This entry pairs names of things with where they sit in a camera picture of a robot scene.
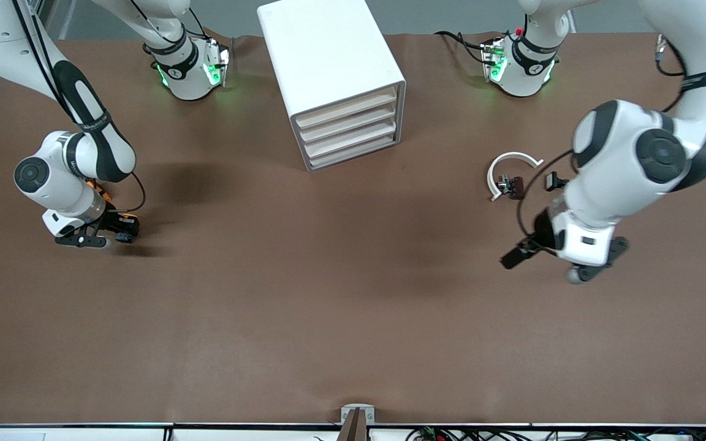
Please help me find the orange push button black body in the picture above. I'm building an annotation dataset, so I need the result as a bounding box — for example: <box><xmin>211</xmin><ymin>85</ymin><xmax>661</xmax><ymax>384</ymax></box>
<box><xmin>114</xmin><ymin>211</ymin><xmax>140</xmax><ymax>244</ymax></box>

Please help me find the small brown connector part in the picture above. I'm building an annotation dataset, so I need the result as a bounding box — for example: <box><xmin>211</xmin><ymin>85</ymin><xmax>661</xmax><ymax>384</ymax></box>
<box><xmin>497</xmin><ymin>175</ymin><xmax>525</xmax><ymax>201</ymax></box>

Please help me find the white curved plastic piece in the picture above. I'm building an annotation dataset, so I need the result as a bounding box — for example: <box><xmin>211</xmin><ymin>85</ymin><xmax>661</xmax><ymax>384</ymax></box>
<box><xmin>487</xmin><ymin>151</ymin><xmax>544</xmax><ymax>202</ymax></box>

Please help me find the brown table cover mat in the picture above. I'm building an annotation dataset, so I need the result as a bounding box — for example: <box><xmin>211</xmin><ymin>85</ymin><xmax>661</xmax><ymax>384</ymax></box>
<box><xmin>0</xmin><ymin>31</ymin><xmax>706</xmax><ymax>426</ymax></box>

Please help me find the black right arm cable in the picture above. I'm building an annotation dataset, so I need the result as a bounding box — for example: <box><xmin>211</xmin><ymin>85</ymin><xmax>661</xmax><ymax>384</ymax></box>
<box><xmin>13</xmin><ymin>0</ymin><xmax>147</xmax><ymax>214</ymax></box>

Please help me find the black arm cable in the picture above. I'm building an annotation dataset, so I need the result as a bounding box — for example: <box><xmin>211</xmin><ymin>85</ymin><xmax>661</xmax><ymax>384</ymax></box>
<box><xmin>13</xmin><ymin>0</ymin><xmax>147</xmax><ymax>214</ymax></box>
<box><xmin>515</xmin><ymin>149</ymin><xmax>575</xmax><ymax>246</ymax></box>

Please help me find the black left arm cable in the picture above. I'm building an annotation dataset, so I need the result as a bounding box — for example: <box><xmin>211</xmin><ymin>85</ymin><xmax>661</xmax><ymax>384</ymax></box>
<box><xmin>515</xmin><ymin>149</ymin><xmax>575</xmax><ymax>246</ymax></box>

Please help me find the grey metal bracket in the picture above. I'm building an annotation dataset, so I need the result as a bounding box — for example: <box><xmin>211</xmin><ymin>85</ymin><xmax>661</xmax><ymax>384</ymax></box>
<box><xmin>340</xmin><ymin>404</ymin><xmax>376</xmax><ymax>424</ymax></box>

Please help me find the black base cable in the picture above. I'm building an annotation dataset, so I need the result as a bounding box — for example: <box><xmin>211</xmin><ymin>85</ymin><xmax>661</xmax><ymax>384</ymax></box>
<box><xmin>434</xmin><ymin>29</ymin><xmax>492</xmax><ymax>63</ymax></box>

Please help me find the white table edge rail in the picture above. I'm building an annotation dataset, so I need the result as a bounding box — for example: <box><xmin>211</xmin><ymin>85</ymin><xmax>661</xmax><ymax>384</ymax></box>
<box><xmin>0</xmin><ymin>424</ymin><xmax>706</xmax><ymax>441</ymax></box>

